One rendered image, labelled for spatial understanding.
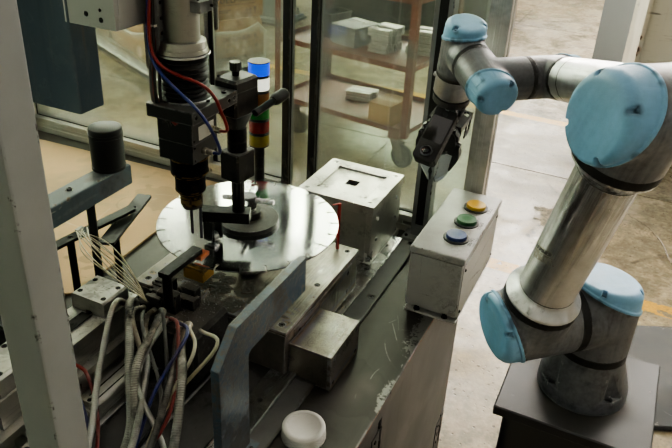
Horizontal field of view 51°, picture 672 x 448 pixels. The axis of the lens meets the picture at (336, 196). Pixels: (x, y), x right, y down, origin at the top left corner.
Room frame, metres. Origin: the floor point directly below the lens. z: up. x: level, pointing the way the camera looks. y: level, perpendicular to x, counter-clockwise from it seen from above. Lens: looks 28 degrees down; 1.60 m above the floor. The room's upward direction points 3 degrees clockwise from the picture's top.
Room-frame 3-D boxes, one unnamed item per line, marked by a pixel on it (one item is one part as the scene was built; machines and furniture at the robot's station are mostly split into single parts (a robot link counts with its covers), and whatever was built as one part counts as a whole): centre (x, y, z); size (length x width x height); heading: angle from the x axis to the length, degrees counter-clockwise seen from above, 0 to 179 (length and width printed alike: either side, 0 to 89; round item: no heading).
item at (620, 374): (0.96, -0.45, 0.80); 0.15 x 0.15 x 0.10
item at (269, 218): (1.12, 0.16, 0.96); 0.11 x 0.11 x 0.03
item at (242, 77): (1.04, 0.16, 1.17); 0.06 x 0.05 x 0.20; 147
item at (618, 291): (0.95, -0.44, 0.91); 0.13 x 0.12 x 0.14; 108
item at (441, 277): (1.26, -0.25, 0.82); 0.28 x 0.11 x 0.15; 156
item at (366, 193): (1.40, -0.03, 0.82); 0.18 x 0.18 x 0.15; 66
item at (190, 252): (0.94, 0.24, 0.95); 0.10 x 0.03 x 0.07; 156
